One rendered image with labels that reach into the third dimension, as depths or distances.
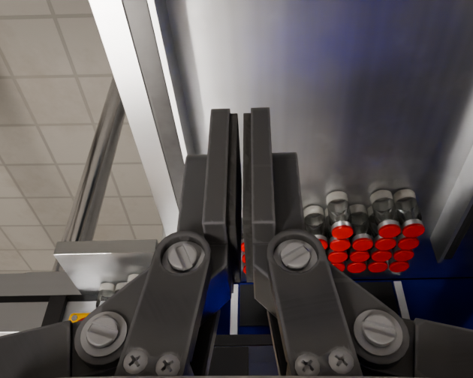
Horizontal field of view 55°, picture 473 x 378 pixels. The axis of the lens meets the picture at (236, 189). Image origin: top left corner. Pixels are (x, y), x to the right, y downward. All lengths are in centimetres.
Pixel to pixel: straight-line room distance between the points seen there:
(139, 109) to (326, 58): 16
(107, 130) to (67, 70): 59
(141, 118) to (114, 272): 28
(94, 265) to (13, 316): 16
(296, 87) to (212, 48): 8
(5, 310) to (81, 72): 95
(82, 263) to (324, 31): 42
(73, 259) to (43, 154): 125
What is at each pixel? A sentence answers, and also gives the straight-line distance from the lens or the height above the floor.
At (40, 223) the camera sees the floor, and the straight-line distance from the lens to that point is 222.
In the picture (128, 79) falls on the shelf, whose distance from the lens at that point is 38.
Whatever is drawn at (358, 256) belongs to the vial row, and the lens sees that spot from 49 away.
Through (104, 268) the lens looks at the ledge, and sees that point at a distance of 63.
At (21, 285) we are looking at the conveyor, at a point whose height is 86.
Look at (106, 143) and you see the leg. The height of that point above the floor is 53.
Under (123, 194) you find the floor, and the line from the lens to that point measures 193.
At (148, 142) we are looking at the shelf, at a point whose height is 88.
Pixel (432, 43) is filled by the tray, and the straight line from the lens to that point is 38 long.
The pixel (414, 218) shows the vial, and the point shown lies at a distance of 47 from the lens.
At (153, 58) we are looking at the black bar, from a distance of 34.
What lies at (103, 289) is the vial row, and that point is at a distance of 65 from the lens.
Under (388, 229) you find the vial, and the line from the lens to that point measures 46.
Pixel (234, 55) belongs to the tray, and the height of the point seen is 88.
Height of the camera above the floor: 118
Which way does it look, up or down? 40 degrees down
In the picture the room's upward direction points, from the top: 179 degrees counter-clockwise
